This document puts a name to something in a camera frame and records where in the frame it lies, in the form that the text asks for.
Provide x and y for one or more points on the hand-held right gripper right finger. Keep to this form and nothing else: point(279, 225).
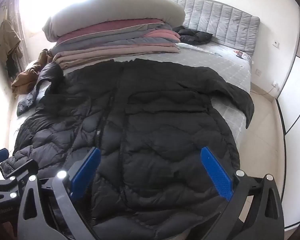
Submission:
point(216, 175)

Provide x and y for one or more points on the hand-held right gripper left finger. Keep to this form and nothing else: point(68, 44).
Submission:
point(86, 170)

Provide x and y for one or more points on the black puffer jacket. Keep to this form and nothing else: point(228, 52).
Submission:
point(152, 130)

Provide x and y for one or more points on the dark navy puffer jacket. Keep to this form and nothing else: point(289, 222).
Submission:
point(37, 87)

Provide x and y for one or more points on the brown coat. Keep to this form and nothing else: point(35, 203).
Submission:
point(27, 76)

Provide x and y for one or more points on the bed with grey sheet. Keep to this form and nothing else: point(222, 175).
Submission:
point(214, 62)

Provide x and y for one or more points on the olive hanging coat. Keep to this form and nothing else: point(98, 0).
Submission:
point(7, 42)

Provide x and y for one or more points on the small red and black packet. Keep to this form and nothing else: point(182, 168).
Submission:
point(239, 54)

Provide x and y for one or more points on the white wardrobe with black trim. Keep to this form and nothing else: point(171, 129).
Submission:
point(294, 67)

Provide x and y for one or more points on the small black jacket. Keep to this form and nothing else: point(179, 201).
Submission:
point(192, 35)

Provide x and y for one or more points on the grey padded headboard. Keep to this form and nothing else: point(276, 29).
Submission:
point(214, 17)

